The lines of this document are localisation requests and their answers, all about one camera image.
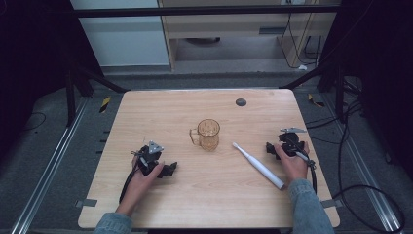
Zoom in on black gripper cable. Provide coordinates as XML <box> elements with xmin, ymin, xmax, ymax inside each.
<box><xmin>291</xmin><ymin>139</ymin><xmax>319</xmax><ymax>196</ymax></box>
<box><xmin>118</xmin><ymin>150</ymin><xmax>145</xmax><ymax>205</ymax></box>

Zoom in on aluminium floor rail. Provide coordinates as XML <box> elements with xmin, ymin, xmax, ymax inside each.
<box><xmin>322</xmin><ymin>93</ymin><xmax>404</xmax><ymax>233</ymax></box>
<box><xmin>9</xmin><ymin>97</ymin><xmax>90</xmax><ymax>234</ymax></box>

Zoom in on black looped floor cable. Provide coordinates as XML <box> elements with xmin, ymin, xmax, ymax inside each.
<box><xmin>331</xmin><ymin>184</ymin><xmax>406</xmax><ymax>234</ymax></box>

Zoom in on grey tape strip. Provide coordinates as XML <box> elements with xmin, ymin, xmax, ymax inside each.
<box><xmin>320</xmin><ymin>198</ymin><xmax>344</xmax><ymax>210</ymax></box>
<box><xmin>74</xmin><ymin>198</ymin><xmax>98</xmax><ymax>209</ymax></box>

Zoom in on black metal stand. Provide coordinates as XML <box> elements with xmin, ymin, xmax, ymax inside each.
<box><xmin>63</xmin><ymin>60</ymin><xmax>131</xmax><ymax>129</ymax></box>
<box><xmin>278</xmin><ymin>63</ymin><xmax>347</xmax><ymax>125</ymax></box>

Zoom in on person's left hand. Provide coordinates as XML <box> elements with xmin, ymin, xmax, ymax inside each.
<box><xmin>124</xmin><ymin>155</ymin><xmax>166</xmax><ymax>204</ymax></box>

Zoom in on black horizontal frame bar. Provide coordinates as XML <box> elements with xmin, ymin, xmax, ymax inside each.
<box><xmin>70</xmin><ymin>4</ymin><xmax>340</xmax><ymax>19</ymax></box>

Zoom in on yellow black striped tape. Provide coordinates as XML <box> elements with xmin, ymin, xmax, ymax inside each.
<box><xmin>98</xmin><ymin>96</ymin><xmax>112</xmax><ymax>114</ymax></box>
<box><xmin>307</xmin><ymin>93</ymin><xmax>325</xmax><ymax>108</ymax></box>

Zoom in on thin black floor cable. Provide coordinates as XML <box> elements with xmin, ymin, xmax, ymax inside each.
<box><xmin>19</xmin><ymin>111</ymin><xmax>47</xmax><ymax>134</ymax></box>

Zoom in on amber transparent cup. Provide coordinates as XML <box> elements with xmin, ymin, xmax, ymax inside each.
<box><xmin>189</xmin><ymin>118</ymin><xmax>221</xmax><ymax>152</ymax></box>

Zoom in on person's right hand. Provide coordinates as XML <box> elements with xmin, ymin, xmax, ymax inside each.
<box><xmin>273</xmin><ymin>141</ymin><xmax>311</xmax><ymax>187</ymax></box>

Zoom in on light wooden desk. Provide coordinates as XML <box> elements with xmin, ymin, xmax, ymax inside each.
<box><xmin>157</xmin><ymin>0</ymin><xmax>343</xmax><ymax>71</ymax></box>

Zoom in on bundle of black floor cables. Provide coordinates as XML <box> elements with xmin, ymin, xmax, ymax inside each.
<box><xmin>304</xmin><ymin>76</ymin><xmax>364</xmax><ymax>196</ymax></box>

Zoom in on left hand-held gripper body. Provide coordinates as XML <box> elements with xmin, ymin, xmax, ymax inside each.
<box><xmin>131</xmin><ymin>139</ymin><xmax>166</xmax><ymax>178</ymax></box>

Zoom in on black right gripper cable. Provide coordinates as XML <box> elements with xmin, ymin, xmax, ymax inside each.
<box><xmin>291</xmin><ymin>139</ymin><xmax>319</xmax><ymax>196</ymax></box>

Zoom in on black cables under desk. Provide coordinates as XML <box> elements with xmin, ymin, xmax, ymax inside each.
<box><xmin>280</xmin><ymin>12</ymin><xmax>323</xmax><ymax>70</ymax></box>

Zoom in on white cabinet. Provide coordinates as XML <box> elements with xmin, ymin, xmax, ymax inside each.
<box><xmin>69</xmin><ymin>0</ymin><xmax>171</xmax><ymax>68</ymax></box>

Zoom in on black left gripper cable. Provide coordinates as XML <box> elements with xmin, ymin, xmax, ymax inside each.
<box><xmin>118</xmin><ymin>150</ymin><xmax>145</xmax><ymax>205</ymax></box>

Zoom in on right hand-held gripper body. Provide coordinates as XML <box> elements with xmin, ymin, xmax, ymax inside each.
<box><xmin>277</xmin><ymin>127</ymin><xmax>308</xmax><ymax>160</ymax></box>

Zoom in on white electric toothbrush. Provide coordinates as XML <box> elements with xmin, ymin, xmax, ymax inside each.
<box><xmin>231</xmin><ymin>141</ymin><xmax>286</xmax><ymax>191</ymax></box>

